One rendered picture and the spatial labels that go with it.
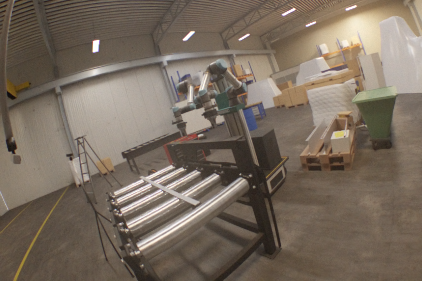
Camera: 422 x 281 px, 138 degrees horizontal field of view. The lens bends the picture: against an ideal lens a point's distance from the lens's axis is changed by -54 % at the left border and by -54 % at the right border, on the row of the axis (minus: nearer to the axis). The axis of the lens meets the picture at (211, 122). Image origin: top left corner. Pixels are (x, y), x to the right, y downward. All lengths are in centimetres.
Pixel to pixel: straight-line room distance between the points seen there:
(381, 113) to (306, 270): 228
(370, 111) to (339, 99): 127
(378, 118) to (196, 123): 539
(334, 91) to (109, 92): 1145
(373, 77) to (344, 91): 75
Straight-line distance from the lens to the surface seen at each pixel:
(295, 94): 946
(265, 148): 242
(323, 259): 171
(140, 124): 1184
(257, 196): 131
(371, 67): 409
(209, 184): 136
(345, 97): 404
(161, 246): 97
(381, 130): 311
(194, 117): 625
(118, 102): 1183
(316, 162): 284
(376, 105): 292
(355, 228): 192
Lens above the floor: 143
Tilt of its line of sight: 5 degrees down
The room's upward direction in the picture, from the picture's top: 19 degrees counter-clockwise
